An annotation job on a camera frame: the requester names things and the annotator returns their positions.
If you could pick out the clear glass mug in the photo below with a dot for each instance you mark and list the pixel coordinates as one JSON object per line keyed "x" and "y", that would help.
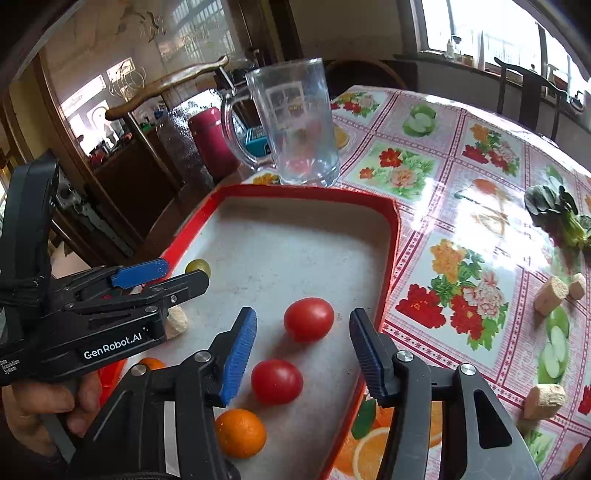
{"x": 295, "y": 124}

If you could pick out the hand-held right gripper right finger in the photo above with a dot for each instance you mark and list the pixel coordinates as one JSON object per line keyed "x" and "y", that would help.
{"x": 369, "y": 360}

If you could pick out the textured clear bottle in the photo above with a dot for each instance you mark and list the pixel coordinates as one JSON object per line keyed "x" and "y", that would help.
{"x": 184, "y": 143}

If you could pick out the leafy green vegetable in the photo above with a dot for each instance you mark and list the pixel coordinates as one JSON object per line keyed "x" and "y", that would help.
{"x": 561, "y": 217}

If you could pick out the dark round-back chair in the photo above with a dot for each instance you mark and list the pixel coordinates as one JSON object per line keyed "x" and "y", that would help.
{"x": 369, "y": 74}

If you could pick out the red tomato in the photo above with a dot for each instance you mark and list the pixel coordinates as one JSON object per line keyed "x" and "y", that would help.
{"x": 277, "y": 381}
{"x": 308, "y": 319}

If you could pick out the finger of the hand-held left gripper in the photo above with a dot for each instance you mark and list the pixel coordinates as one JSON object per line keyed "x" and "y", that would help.
{"x": 184, "y": 286}
{"x": 138, "y": 273}

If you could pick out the maroon thermos bottle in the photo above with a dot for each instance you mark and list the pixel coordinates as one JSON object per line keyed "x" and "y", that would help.
{"x": 214, "y": 143}

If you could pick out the red rimmed white tray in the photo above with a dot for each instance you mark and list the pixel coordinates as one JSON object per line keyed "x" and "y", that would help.
{"x": 286, "y": 249}

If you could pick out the small green round fruit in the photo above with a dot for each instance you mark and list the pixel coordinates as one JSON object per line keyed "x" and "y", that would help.
{"x": 197, "y": 266}

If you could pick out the wooden armchair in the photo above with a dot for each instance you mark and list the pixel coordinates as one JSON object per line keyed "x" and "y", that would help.
{"x": 166, "y": 87}

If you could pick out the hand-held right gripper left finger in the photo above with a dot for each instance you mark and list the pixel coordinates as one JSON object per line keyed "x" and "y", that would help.
{"x": 238, "y": 355}

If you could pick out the dark high-back chair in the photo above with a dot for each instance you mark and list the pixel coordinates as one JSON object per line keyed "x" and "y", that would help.
{"x": 531, "y": 92}

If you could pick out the peeled pale root chunk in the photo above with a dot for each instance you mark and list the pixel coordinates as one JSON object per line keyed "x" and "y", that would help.
{"x": 178, "y": 321}

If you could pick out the person's left hand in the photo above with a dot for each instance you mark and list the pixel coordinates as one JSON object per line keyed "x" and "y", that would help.
{"x": 37, "y": 406}

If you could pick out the teal box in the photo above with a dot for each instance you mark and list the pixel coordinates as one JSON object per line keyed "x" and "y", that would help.
{"x": 256, "y": 141}

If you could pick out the orange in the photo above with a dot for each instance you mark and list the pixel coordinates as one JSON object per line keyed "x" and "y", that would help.
{"x": 150, "y": 364}
{"x": 240, "y": 433}

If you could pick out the etched glass partition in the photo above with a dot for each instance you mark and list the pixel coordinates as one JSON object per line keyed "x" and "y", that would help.
{"x": 115, "y": 46}

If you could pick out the barred window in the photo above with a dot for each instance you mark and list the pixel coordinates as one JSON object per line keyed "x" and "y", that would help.
{"x": 498, "y": 27}

